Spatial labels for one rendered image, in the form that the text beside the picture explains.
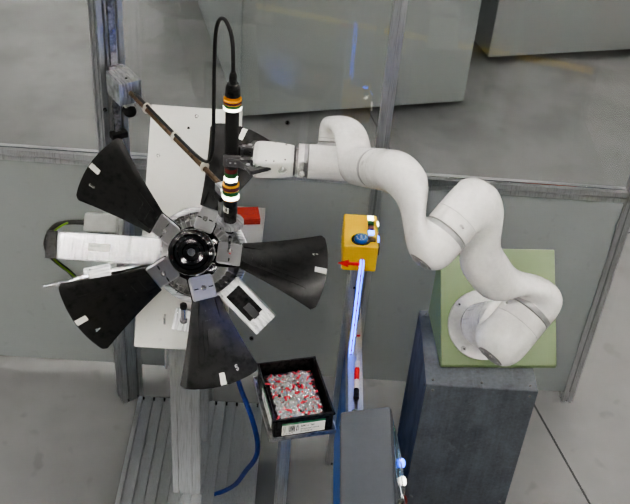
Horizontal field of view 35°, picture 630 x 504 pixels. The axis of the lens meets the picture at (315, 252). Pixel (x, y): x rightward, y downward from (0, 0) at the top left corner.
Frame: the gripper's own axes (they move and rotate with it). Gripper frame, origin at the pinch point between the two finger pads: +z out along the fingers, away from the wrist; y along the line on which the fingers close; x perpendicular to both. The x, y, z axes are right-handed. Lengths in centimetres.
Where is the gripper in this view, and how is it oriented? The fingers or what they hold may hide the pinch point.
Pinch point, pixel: (232, 155)
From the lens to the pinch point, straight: 243.4
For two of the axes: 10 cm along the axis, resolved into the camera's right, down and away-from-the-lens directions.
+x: 0.7, -7.8, -6.2
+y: 0.2, -6.2, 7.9
